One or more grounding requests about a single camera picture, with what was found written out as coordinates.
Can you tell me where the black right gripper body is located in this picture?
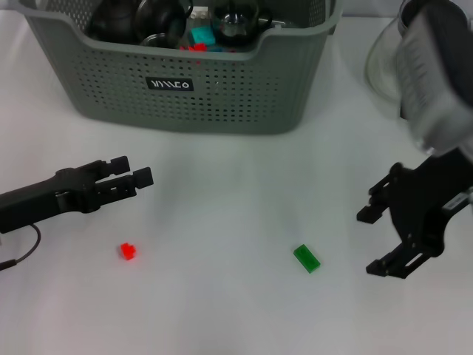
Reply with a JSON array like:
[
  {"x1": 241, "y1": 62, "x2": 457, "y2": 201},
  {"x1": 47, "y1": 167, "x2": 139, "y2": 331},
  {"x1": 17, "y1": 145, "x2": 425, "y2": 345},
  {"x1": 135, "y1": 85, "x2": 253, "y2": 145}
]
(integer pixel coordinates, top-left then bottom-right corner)
[{"x1": 385, "y1": 146, "x2": 473, "y2": 257}]

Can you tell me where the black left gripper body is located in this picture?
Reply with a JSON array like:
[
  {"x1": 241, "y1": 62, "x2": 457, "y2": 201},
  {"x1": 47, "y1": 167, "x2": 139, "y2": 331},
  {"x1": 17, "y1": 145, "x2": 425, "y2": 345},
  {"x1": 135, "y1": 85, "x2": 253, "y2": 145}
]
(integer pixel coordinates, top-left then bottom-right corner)
[{"x1": 0, "y1": 168, "x2": 99, "y2": 234}]

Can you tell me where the green rectangular brick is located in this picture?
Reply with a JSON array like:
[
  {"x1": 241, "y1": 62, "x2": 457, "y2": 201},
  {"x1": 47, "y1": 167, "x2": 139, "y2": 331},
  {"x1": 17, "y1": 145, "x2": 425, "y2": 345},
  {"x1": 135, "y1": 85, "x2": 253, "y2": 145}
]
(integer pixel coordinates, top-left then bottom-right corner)
[{"x1": 293, "y1": 243, "x2": 321, "y2": 274}]

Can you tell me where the cyan square brick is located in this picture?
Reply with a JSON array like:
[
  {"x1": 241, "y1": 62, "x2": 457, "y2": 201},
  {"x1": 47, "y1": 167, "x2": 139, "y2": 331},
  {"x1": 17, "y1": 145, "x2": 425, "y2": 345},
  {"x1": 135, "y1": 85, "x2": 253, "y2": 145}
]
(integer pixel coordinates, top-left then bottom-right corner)
[{"x1": 190, "y1": 26, "x2": 217, "y2": 46}]

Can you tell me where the grey perforated storage bin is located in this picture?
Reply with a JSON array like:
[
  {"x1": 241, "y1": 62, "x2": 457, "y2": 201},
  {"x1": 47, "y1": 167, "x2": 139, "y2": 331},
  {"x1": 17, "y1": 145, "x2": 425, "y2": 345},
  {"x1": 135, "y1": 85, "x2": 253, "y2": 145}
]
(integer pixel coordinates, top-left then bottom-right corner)
[{"x1": 16, "y1": 0, "x2": 344, "y2": 135}]

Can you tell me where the black ceramic teapot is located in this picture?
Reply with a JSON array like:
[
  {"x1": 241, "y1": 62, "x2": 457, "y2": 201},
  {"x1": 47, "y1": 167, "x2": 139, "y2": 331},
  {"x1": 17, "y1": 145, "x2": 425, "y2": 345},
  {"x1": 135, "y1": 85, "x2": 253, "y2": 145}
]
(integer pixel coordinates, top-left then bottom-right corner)
[{"x1": 88, "y1": 0, "x2": 140, "y2": 44}]

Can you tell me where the left arm connector cable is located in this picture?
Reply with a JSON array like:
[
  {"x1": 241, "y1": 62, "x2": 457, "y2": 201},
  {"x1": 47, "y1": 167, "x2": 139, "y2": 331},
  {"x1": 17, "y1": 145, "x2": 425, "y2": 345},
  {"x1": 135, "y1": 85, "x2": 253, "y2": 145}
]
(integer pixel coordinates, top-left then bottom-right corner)
[{"x1": 0, "y1": 223, "x2": 41, "y2": 271}]

